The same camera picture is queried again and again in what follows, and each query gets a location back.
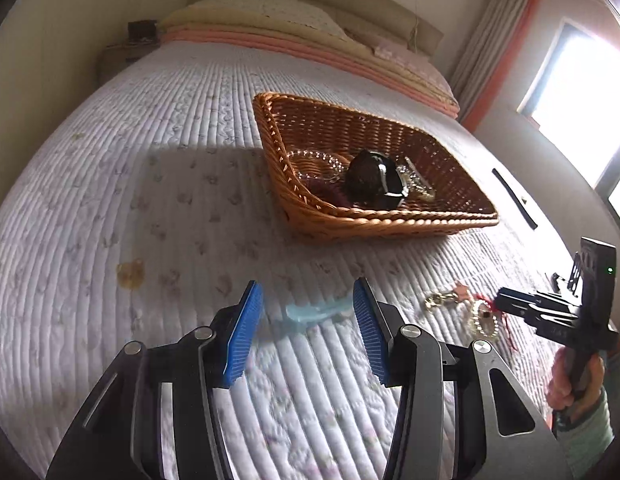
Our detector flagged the pink folded blanket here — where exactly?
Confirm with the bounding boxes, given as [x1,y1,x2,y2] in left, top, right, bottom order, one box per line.
[162,24,461,120]

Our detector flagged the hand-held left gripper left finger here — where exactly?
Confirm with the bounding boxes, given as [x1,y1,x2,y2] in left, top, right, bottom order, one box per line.
[46,280,265,480]

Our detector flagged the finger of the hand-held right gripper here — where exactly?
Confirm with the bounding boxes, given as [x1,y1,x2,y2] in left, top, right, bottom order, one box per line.
[507,309,547,333]
[494,287,543,312]

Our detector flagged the light blue hair clip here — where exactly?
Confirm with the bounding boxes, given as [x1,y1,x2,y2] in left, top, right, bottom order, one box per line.
[285,297,355,333]

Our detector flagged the beige and orange curtain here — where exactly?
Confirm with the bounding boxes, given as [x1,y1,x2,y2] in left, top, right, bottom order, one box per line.
[449,0,545,133]

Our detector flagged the dark red bead bracelet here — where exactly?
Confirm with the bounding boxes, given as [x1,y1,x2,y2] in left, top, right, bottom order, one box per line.
[307,182,351,209]

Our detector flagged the wooden nightstand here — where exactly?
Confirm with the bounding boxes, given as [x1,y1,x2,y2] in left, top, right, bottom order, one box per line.
[97,40,158,86]

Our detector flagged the bright window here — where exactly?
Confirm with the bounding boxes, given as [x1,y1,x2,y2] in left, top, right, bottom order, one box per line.
[518,19,620,233]

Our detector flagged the pearl bracelet with red string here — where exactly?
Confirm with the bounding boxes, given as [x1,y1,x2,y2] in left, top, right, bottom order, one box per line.
[467,296,521,356]

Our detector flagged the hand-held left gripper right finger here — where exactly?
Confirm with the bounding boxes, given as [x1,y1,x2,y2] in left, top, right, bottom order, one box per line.
[352,276,573,480]

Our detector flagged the white quilted bedspread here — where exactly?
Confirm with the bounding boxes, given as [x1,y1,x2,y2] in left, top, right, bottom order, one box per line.
[0,40,598,480]

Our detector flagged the cream dotted pillow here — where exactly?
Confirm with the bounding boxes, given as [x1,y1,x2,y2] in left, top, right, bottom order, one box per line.
[190,0,358,42]

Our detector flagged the dark box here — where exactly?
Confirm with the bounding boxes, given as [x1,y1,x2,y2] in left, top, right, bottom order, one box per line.
[127,20,157,42]

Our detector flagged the clear bead bracelet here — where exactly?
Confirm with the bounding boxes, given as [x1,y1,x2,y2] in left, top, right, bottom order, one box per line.
[286,149,351,184]

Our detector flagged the brown wicker basket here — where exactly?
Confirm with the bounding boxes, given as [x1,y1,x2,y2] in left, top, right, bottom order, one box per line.
[253,92,500,240]

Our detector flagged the pink floral pillow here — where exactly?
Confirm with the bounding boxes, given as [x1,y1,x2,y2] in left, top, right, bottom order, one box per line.
[372,42,455,97]

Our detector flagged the gold clasp keychain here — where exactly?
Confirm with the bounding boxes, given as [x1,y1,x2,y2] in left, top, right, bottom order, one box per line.
[423,291,465,310]

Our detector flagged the black strap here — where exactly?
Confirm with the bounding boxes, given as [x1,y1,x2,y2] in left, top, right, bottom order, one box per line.
[491,168,539,231]

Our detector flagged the black wristwatch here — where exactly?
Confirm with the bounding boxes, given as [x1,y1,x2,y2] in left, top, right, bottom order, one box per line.
[344,150,409,207]

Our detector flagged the stacked pillows and folded blankets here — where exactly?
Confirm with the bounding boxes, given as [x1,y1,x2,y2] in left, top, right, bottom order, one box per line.
[157,2,453,106]

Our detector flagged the person's right hand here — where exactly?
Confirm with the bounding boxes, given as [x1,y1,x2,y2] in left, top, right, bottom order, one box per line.
[546,347,607,413]

